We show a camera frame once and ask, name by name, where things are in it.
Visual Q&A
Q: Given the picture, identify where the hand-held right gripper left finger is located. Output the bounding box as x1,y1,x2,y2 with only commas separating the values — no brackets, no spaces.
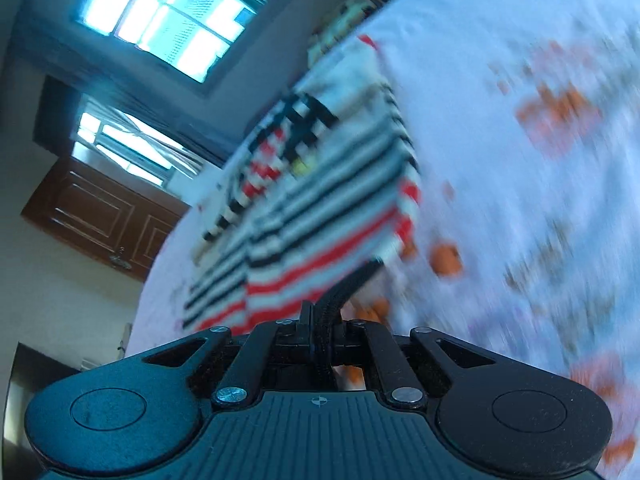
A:
142,299,317,408

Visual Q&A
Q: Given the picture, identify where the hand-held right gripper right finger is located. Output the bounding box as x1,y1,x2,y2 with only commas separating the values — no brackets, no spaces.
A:
332,319,498,406

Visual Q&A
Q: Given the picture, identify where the striped knit sweater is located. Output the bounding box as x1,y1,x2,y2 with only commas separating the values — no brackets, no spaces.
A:
179,34,425,393

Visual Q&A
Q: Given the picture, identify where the brown wooden door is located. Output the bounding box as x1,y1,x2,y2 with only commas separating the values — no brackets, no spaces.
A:
20,155,193,282

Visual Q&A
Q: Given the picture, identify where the bed with floral sheet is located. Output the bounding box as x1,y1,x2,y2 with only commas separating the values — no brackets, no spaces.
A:
127,0,640,480

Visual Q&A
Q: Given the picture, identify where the dark bedside cabinet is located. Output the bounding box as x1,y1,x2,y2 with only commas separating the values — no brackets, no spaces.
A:
2,341,86,480

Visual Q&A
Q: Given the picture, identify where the small side room window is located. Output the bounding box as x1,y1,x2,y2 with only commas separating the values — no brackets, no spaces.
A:
71,109,211,188

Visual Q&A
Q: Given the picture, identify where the folded printed blanket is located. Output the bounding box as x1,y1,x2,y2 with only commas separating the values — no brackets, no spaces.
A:
306,0,388,63

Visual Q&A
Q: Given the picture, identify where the large sliding window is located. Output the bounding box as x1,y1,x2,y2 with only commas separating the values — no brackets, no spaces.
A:
74,0,268,86

